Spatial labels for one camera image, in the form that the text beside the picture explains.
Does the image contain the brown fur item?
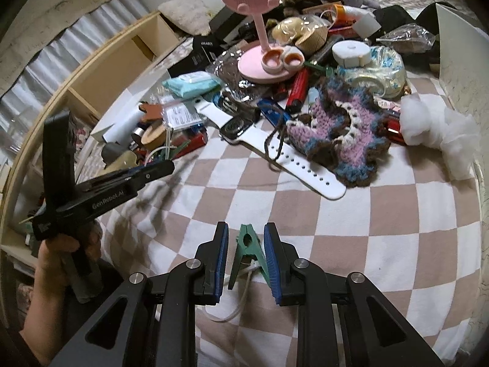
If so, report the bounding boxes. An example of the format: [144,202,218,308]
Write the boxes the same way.
[283,0,343,15]

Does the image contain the tan wooden disc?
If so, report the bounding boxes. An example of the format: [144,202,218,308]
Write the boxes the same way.
[141,124,171,150]

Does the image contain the dark grey knob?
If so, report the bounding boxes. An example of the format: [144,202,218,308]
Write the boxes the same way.
[101,141,123,166]

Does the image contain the dark blue lighter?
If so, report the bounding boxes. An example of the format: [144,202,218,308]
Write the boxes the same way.
[257,98,288,128]

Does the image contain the person's left forearm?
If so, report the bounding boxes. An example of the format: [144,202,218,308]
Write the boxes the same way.
[18,256,83,367]

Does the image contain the large black box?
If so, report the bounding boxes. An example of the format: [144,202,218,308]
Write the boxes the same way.
[209,6,246,43]

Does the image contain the black folding tool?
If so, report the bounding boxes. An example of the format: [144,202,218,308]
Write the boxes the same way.
[219,97,261,118]

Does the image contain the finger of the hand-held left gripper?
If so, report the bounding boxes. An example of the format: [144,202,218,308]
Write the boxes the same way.
[76,160,175,196]

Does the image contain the white cotton stuffing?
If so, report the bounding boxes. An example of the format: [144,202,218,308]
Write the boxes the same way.
[399,95,481,179]

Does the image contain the brown leather fox holder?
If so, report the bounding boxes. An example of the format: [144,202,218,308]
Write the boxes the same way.
[138,101,166,122]

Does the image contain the black cap and clothes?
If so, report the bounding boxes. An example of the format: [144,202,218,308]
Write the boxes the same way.
[372,2,460,66]

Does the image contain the white shallow box lid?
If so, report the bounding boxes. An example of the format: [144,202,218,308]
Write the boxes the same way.
[90,72,169,144]

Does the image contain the white round tape measure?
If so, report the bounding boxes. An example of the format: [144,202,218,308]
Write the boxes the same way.
[332,41,371,68]

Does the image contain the cream plush in bag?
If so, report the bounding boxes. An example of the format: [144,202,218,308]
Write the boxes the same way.
[272,15,330,47]

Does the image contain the black box white label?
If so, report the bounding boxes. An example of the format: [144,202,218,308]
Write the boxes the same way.
[191,36,221,66]

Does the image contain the fluffy white pillow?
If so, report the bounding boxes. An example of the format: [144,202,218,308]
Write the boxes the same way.
[158,0,211,36]

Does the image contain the red metallic tube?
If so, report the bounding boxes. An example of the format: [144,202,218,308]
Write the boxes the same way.
[386,111,406,145]

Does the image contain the clear plastic mask packet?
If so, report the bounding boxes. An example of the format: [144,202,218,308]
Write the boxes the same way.
[162,101,204,131]

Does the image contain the white smartwatch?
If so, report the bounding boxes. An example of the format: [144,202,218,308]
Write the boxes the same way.
[193,99,347,200]

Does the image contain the white cylinder tumbler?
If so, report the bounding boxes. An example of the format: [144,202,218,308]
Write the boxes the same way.
[102,107,148,146]

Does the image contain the brown flat palette box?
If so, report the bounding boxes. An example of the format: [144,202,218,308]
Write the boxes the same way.
[303,2,337,15]

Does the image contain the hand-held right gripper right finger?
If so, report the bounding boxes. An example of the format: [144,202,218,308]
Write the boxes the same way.
[263,222,446,367]

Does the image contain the white elastic cord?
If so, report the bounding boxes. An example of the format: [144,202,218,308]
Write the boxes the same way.
[204,263,253,322]

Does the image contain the flat black phone box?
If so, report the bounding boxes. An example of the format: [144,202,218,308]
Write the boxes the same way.
[168,51,215,80]

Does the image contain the blue floral fabric bundle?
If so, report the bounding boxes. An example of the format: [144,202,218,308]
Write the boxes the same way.
[338,46,408,99]

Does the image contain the purple blue crocheted piece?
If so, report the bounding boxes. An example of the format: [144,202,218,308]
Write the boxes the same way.
[263,74,391,189]

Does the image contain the beige curtain valance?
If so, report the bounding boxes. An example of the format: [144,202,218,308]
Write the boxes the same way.
[0,0,135,85]

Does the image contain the wooden bedside shelf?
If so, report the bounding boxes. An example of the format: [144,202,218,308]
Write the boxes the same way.
[0,11,181,276]

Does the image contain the pink bunny phone stand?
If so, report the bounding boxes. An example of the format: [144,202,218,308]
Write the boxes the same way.
[222,0,306,83]

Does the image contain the clear bag brown lace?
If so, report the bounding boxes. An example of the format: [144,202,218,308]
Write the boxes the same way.
[206,44,269,101]

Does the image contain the brown woven roll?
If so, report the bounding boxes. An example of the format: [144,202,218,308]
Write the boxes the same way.
[296,28,330,57]

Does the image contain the beige orange small scissors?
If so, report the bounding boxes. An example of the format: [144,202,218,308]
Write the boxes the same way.
[263,46,305,72]

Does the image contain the teal wet wipes pack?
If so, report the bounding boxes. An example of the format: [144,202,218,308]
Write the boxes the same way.
[162,71,223,99]

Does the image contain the clear bag dark item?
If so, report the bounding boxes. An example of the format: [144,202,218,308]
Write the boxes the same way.
[376,23,437,55]

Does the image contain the red lighter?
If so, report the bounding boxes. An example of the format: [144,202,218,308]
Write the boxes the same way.
[286,67,309,112]

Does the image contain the white printed lighter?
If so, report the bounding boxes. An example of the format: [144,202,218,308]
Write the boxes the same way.
[376,97,403,112]

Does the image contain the yellow translucent case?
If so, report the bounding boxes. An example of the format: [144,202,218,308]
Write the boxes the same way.
[105,151,139,173]

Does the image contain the grey white curtain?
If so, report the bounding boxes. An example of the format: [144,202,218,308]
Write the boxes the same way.
[0,0,150,154]

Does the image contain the orange white tube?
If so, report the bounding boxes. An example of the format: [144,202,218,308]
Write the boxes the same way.
[328,3,368,26]

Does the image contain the white shoe box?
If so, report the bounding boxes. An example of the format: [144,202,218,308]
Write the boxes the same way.
[436,3,489,98]

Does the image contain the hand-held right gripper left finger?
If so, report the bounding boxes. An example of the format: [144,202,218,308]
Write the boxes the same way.
[50,222,229,367]

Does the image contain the person's left hand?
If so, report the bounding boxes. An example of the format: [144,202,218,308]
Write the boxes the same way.
[37,224,102,276]

